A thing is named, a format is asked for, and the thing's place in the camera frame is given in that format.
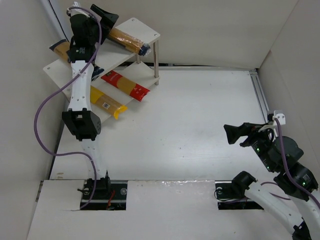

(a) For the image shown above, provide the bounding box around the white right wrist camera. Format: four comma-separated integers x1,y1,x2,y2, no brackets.
267,110,286,137

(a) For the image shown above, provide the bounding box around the clear navy-end spaghetti bag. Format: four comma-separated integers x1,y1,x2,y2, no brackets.
107,28,151,56

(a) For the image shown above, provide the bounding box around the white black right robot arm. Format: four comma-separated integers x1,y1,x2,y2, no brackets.
223,122,320,240

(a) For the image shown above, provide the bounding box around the aluminium frame rail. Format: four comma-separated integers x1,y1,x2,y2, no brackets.
249,69,269,123

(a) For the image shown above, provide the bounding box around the navy label spaghetti bag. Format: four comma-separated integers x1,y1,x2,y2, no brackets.
49,39,105,82

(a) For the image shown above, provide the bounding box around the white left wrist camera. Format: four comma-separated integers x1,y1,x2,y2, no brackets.
66,1,89,17

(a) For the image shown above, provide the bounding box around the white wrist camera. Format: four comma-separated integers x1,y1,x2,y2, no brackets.
66,1,89,17
267,110,286,137

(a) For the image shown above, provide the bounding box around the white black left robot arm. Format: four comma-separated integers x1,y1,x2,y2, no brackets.
62,4,119,200

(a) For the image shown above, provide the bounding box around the red spaghetti bag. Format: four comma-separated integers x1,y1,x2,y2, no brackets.
101,70,150,102

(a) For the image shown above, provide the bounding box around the white two-tier shelf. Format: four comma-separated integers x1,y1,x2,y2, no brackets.
43,17,161,123

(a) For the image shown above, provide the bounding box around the yellow spaghetti bag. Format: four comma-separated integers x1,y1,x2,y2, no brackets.
90,86,128,120

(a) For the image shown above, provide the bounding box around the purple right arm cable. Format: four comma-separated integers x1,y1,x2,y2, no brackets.
274,117,320,213

